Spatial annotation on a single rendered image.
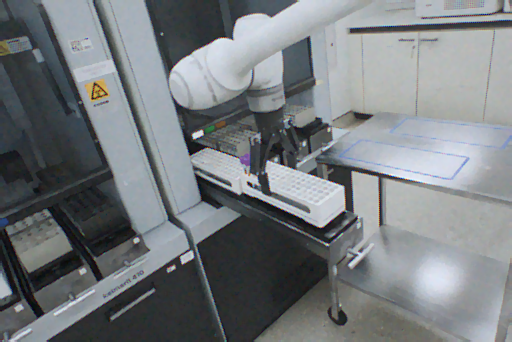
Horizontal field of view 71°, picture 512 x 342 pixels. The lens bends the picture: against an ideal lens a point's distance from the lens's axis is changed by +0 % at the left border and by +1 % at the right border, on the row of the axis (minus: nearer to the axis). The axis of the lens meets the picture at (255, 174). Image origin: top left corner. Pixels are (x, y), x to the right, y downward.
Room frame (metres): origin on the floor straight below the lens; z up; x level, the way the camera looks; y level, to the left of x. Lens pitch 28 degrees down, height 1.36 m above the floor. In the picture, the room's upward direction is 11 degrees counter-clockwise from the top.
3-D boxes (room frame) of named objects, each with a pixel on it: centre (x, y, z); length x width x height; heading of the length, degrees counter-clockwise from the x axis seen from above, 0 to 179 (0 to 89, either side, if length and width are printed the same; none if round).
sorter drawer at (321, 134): (1.58, -0.10, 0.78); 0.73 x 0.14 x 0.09; 36
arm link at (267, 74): (0.85, -0.05, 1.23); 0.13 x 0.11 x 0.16; 132
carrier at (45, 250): (0.79, 0.58, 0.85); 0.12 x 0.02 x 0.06; 127
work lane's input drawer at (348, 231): (0.94, 0.00, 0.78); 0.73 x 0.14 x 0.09; 36
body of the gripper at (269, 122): (0.86, -0.06, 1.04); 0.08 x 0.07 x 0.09; 127
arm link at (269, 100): (0.86, -0.06, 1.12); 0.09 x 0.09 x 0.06
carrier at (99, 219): (0.88, 0.45, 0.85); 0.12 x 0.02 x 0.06; 127
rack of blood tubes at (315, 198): (0.83, -0.08, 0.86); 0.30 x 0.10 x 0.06; 36
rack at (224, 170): (1.09, 0.11, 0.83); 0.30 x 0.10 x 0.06; 36
